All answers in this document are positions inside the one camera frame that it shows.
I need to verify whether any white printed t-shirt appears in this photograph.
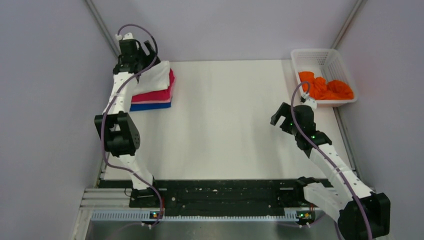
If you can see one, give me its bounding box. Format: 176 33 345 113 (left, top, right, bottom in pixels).
133 60 171 96

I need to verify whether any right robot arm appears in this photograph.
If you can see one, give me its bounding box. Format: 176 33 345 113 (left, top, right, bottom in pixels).
270 102 391 240

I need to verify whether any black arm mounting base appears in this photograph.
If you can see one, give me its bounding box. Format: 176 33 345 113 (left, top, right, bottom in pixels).
99 179 317 218

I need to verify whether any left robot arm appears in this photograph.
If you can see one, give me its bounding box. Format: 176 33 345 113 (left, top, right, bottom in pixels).
94 38 161 207

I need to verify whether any orange crumpled t-shirt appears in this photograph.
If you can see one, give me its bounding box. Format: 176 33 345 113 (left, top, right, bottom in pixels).
298 71 355 100

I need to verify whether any white plastic basket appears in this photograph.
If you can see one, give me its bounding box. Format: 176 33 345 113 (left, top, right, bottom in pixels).
290 48 358 107

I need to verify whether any folded magenta t-shirt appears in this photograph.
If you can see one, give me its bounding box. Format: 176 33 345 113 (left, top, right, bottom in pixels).
131 68 177 103

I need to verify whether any folded pink t-shirt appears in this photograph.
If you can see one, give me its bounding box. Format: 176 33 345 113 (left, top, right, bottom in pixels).
131 86 176 105

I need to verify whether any folded blue t-shirt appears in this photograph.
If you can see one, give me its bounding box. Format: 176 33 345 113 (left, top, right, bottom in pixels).
129 102 172 112

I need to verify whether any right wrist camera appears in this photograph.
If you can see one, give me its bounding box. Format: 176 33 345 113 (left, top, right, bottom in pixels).
300 93 317 111

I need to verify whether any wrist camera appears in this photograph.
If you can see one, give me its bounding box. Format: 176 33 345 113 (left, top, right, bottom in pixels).
115 32 134 41
300 93 317 111

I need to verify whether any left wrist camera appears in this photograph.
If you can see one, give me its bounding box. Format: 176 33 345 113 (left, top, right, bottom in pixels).
115 32 134 41

